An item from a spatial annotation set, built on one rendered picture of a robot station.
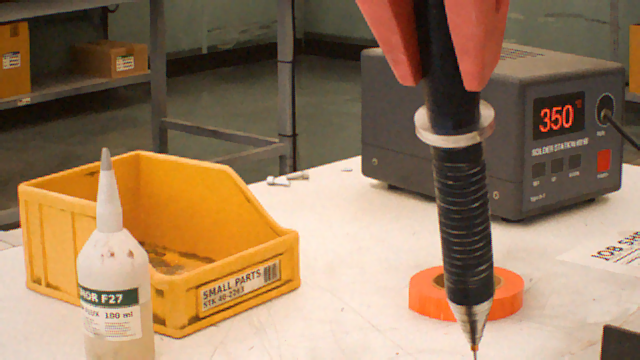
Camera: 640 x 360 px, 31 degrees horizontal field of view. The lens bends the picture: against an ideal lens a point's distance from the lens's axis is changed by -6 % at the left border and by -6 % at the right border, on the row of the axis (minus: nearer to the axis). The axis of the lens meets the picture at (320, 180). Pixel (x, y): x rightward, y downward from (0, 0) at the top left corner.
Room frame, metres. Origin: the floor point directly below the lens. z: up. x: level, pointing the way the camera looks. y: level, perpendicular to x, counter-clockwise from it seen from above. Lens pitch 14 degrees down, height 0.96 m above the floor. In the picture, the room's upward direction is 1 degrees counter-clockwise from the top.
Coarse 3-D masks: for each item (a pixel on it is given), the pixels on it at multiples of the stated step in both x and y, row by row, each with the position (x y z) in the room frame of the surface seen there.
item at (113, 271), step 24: (96, 216) 0.51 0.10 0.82; (120, 216) 0.51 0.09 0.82; (96, 240) 0.50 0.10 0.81; (120, 240) 0.51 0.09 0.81; (96, 264) 0.50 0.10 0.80; (120, 264) 0.50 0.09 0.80; (144, 264) 0.51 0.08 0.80; (96, 288) 0.50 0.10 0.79; (120, 288) 0.50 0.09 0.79; (144, 288) 0.51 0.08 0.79; (96, 312) 0.50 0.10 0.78; (120, 312) 0.50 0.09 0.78; (144, 312) 0.50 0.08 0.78; (96, 336) 0.50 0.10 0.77; (120, 336) 0.50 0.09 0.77; (144, 336) 0.50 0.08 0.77
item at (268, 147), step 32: (0, 0) 2.78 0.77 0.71; (32, 0) 2.89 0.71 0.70; (64, 0) 2.96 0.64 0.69; (96, 0) 3.04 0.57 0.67; (128, 0) 3.12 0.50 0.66; (160, 0) 3.96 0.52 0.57; (288, 0) 3.55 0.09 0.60; (160, 32) 3.96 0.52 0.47; (288, 32) 3.55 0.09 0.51; (160, 64) 3.96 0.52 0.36; (288, 64) 3.55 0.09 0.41; (160, 96) 3.96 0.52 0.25; (288, 96) 3.55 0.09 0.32; (160, 128) 3.96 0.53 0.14; (192, 128) 3.84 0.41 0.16; (288, 128) 3.54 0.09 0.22; (224, 160) 3.36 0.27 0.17; (256, 160) 3.45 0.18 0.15; (288, 160) 3.54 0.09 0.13; (0, 224) 2.79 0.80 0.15
